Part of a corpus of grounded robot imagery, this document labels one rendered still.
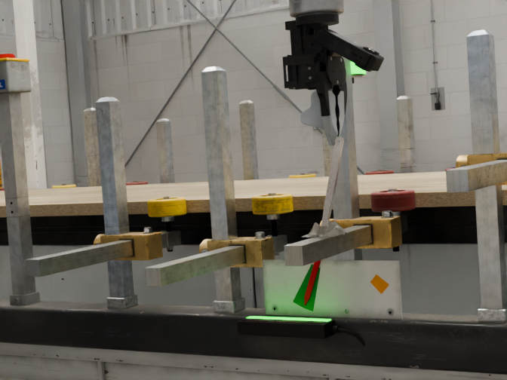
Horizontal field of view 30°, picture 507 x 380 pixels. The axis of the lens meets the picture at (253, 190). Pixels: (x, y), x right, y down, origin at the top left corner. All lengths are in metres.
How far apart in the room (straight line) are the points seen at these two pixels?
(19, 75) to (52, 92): 9.97
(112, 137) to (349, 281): 0.56
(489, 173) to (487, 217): 0.20
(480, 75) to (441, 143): 7.88
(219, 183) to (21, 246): 0.51
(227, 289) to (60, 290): 0.63
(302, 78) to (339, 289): 0.37
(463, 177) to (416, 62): 8.28
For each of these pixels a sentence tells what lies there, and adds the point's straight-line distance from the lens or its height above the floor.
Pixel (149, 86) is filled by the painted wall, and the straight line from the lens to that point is 11.51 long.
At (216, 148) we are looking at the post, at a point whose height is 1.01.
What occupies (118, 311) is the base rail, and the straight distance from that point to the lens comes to 1.89.
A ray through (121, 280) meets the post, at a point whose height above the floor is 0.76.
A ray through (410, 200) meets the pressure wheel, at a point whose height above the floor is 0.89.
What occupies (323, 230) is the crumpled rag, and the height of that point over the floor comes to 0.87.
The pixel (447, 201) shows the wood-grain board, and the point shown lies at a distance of 1.76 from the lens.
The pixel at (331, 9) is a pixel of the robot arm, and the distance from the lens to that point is 1.55.
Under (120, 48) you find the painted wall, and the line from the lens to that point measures 11.83.
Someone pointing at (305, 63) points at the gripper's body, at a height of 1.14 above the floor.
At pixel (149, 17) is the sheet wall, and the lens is 11.55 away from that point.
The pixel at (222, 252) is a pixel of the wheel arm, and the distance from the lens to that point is 1.66.
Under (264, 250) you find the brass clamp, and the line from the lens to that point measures 1.72.
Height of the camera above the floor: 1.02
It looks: 3 degrees down
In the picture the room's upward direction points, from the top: 4 degrees counter-clockwise
